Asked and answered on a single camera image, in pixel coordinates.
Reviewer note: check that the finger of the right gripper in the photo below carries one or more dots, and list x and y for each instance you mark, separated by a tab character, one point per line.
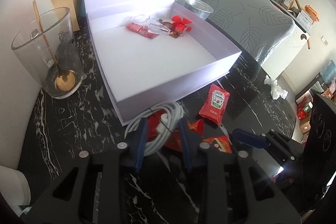
253	140

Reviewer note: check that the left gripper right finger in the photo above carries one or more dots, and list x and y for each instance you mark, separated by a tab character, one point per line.
234	188

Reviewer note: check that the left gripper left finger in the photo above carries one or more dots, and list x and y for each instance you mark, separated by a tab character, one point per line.
70	197

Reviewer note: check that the red cartoon snack packet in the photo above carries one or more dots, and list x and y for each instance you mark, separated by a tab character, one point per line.
221	143

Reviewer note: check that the heinz ketchup packet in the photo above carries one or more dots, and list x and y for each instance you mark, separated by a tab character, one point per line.
215	104

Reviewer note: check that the red gold candy packet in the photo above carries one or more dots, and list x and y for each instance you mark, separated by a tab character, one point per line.
174	142

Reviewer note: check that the long red sauce packet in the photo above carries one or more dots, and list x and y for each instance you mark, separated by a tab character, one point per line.
140	29

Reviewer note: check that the red bow hair clip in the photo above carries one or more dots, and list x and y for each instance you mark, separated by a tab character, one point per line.
181	24

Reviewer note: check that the dark brown candy packet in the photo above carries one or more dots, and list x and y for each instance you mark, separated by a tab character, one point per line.
174	31

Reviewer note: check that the crumpled white tissue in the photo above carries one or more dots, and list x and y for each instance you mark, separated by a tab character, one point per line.
276	91

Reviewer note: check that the paper towel roll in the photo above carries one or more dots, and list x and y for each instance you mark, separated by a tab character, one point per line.
14	187

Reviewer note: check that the grey leaf pattern chair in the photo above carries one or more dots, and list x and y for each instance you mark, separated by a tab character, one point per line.
257	25

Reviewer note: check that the lavender gift box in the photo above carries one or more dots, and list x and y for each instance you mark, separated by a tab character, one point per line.
154	51

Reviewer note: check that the glass cup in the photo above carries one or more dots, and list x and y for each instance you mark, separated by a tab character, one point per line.
42	50

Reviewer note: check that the steel bowl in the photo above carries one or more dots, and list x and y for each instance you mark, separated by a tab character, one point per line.
199	8

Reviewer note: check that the white foam board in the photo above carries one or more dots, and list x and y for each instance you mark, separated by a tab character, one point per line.
18	89

